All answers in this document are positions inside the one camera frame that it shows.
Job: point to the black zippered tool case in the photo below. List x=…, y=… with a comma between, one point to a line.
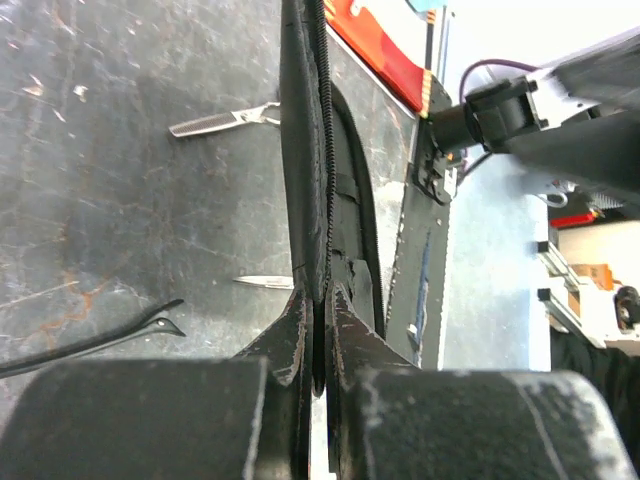
x=322, y=155

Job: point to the silver hair scissors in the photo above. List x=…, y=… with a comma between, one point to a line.
x=267, y=281

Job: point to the silver thinning scissors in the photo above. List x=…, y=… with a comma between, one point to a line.
x=225, y=121

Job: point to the colourful patterned placemat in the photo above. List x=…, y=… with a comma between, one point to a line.
x=393, y=41

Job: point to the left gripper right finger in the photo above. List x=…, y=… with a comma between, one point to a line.
x=388, y=419

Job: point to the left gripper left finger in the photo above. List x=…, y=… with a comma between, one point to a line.
x=247, y=417

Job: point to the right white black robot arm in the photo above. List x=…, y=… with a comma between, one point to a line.
x=577, y=120

